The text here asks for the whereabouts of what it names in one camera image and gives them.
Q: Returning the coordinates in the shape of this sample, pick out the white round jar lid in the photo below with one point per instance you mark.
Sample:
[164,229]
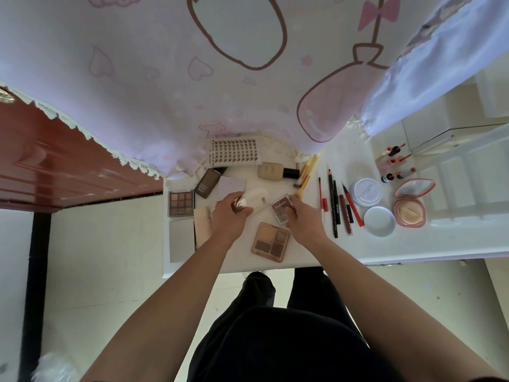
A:
[379,221]

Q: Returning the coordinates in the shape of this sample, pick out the person's right thumb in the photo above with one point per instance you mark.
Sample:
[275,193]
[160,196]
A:
[290,212]

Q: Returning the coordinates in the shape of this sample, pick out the pink cartoon print curtain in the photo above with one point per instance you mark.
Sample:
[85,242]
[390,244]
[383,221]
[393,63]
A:
[167,67]

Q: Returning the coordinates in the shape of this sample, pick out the false eyelash tray box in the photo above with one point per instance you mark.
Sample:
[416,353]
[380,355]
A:
[234,152]

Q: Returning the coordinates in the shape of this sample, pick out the clear plastic bag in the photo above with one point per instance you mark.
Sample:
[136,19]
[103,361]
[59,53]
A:
[55,368]

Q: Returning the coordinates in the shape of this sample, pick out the red liner pen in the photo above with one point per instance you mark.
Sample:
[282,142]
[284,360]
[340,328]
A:
[354,206]

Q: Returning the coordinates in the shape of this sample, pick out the dark red lip gloss tube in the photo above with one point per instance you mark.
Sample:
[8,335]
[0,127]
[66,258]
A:
[345,214]

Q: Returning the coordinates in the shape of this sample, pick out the nine pan eyeshadow palette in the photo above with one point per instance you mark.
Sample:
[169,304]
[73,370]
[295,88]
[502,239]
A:
[181,204]

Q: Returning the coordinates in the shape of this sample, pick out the long black eye pencil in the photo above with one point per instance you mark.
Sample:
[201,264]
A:
[331,202]

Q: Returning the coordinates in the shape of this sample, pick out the person's right hand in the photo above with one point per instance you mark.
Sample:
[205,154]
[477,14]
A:
[308,226]

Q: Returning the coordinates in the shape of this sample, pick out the person's left thumb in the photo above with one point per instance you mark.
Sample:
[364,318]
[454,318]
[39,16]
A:
[244,213]

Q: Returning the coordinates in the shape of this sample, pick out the person's left forearm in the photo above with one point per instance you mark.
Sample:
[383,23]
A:
[167,310]

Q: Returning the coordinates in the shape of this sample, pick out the brown rectangular compact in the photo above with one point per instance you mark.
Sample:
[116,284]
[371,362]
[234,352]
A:
[207,182]

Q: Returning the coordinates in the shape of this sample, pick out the pink compact with mirror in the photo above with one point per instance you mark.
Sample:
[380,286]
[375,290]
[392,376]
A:
[411,206]

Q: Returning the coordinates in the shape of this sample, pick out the lavender flat palette case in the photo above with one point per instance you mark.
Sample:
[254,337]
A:
[228,186]

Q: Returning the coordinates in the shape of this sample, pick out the white lavender curtain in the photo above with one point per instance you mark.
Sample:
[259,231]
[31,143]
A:
[429,63]

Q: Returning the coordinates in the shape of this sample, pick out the person's right forearm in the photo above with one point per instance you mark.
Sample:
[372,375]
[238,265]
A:
[381,314]

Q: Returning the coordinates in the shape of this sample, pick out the four pan brown eyeshadow palette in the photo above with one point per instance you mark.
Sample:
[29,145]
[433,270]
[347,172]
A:
[271,241]

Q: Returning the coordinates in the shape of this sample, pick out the dark red lip tint bottle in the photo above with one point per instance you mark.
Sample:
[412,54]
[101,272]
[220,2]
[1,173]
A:
[394,150]

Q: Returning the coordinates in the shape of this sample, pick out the small red lipstick pen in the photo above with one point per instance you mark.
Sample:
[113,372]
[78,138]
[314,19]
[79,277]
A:
[324,208]

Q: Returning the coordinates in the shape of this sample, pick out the red wooden door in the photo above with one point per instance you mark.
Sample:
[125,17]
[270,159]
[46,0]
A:
[59,163]

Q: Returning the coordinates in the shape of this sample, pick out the white loose powder jar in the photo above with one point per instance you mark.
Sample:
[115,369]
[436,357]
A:
[365,192]

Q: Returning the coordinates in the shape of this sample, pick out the black post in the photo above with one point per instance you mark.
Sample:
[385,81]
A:
[35,290]

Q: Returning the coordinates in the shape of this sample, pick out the pink lip tint bottle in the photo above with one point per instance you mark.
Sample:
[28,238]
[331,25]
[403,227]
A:
[391,161]

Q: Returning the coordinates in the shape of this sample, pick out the beige foundation bottle black cap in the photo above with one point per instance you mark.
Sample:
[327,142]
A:
[274,171]

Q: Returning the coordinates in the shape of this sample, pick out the thin red lip pencil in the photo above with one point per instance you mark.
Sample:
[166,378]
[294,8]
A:
[319,192]

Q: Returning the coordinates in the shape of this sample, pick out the person's left hand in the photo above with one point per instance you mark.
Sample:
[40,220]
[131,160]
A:
[227,218]

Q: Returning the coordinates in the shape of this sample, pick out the small pink eyeshadow palette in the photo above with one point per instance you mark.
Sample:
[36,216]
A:
[280,208]

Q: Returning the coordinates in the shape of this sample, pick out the black eyeliner pen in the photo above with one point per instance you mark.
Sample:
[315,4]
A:
[337,202]

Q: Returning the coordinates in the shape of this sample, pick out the person's black trousers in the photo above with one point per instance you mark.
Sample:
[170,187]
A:
[286,338]

